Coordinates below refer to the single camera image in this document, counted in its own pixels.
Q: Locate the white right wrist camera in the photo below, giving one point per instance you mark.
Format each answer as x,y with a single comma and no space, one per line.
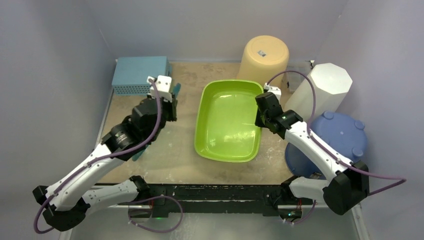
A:
272,89

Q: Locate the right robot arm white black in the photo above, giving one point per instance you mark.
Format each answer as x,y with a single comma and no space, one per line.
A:
345,183

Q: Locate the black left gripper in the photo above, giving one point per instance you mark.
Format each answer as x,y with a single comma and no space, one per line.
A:
172,106

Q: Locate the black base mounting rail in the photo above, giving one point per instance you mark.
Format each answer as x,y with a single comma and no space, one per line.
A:
267,200

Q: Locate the white octagonal large container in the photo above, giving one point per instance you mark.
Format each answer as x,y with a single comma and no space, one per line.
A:
331,84

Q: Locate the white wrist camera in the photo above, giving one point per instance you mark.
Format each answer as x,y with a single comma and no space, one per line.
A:
272,89
162,86

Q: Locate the clear plastic small box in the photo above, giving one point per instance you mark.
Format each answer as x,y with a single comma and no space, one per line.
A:
293,78

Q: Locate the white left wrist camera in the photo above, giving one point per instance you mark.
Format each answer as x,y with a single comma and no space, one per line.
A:
162,86

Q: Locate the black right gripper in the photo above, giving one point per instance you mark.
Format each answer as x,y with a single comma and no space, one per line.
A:
262,117

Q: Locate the light blue perforated basket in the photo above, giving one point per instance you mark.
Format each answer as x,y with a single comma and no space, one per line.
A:
131,73

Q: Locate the dark green tray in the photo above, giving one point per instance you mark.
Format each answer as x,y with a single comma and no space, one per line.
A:
175,91

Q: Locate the blue round bucket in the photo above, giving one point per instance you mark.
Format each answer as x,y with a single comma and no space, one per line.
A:
341,132

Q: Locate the lime green tray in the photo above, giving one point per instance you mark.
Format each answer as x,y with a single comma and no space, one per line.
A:
225,129

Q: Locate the cream printed bucket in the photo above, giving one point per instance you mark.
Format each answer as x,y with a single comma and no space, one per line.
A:
263,57

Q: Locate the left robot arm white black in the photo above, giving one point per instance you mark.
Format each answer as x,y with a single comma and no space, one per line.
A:
66,203

